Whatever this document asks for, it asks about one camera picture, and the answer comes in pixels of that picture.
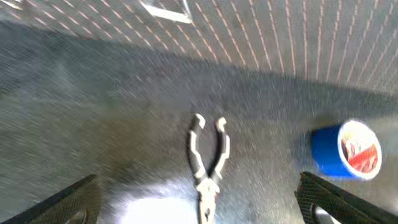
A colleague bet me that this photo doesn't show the roll of blue tape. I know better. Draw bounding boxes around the roll of blue tape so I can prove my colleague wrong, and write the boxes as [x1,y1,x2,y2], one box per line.
[310,119,383,181]

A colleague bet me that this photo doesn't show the black and white pliers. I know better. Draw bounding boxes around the black and white pliers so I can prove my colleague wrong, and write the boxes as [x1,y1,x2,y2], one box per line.
[186,113,231,224]

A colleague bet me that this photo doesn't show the metal hook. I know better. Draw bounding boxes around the metal hook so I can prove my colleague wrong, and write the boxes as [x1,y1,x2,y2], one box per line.
[138,0,194,25]
[0,0,23,11]

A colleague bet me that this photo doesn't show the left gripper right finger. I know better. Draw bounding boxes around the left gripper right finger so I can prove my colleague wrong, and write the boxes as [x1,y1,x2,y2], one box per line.
[294,171,398,224]

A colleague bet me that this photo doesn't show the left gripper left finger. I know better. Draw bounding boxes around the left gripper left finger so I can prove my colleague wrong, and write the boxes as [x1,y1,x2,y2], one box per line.
[0,174,103,224]

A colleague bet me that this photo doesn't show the black pegboard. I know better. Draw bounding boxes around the black pegboard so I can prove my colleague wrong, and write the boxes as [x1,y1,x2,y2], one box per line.
[0,0,398,94]

